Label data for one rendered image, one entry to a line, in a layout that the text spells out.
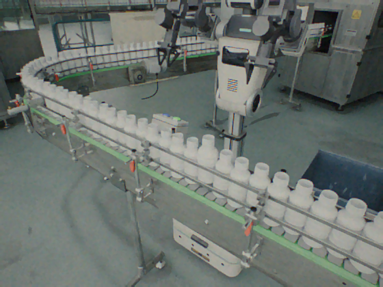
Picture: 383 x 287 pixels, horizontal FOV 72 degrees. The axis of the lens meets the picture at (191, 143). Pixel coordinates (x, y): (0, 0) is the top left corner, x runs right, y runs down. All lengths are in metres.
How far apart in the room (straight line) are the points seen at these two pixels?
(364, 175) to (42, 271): 1.93
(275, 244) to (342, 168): 0.66
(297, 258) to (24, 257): 1.84
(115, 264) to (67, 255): 0.36
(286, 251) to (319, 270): 0.09
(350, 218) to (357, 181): 0.67
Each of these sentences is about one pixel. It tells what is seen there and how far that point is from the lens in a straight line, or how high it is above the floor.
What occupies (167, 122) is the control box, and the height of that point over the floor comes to 1.11.
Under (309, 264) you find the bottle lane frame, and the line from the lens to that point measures 0.82.
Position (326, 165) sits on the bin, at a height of 0.88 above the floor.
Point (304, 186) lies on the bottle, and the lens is 0.76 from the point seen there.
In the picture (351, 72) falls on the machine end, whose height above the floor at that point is 0.59.
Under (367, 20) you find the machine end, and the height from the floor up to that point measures 1.25.
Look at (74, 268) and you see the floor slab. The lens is 2.06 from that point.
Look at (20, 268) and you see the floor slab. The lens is 2.21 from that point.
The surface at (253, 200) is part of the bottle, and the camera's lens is 0.80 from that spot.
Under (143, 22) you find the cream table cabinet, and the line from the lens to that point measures 4.99.
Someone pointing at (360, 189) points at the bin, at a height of 0.82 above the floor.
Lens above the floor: 1.59
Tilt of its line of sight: 31 degrees down
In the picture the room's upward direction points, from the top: straight up
